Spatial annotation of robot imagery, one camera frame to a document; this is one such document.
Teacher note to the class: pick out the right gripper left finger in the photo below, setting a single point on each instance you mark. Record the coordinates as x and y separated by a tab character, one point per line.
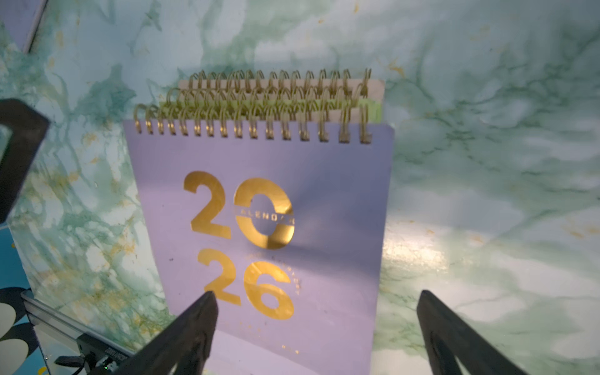
181	348

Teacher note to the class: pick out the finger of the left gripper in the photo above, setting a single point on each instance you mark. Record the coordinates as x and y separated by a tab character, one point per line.
29	129

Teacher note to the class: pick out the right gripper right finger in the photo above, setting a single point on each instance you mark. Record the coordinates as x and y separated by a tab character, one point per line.
453	345

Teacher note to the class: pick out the purple calendar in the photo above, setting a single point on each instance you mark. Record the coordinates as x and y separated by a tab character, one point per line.
283	221
21	19

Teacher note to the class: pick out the pink calendar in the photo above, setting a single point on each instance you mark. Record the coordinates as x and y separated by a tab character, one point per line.
329	83
365	115

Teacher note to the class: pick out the left circuit board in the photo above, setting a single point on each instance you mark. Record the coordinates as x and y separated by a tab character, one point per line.
95	356

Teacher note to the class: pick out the aluminium front rail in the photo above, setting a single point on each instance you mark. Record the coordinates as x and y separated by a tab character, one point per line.
57	333

